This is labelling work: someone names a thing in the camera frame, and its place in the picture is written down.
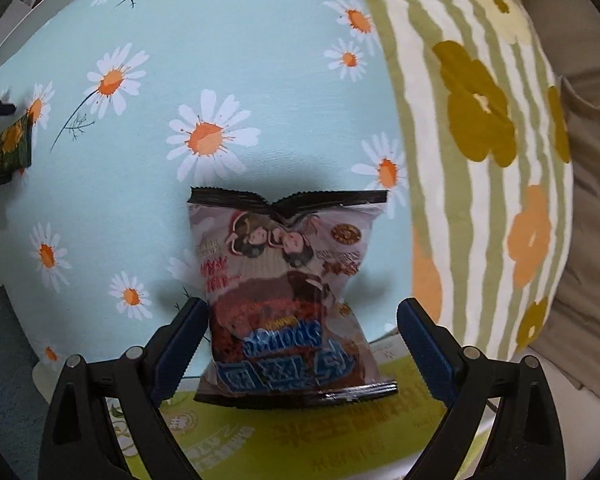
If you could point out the yellow green cardboard box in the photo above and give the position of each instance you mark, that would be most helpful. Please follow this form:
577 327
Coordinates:
330 435

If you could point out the brown cartoon print snack bag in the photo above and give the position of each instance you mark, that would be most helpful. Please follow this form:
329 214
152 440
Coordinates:
285 290

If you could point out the green striped floral quilt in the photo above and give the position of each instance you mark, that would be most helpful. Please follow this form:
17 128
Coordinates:
480 135

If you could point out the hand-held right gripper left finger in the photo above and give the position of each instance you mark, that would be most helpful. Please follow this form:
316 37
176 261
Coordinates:
180 352

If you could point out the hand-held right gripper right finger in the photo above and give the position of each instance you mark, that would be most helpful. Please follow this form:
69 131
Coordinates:
425 352

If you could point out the blue daisy print cloth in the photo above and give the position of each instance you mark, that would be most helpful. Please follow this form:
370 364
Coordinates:
205 110

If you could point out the small green snack packet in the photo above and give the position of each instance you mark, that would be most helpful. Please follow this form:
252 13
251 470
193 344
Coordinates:
12 147

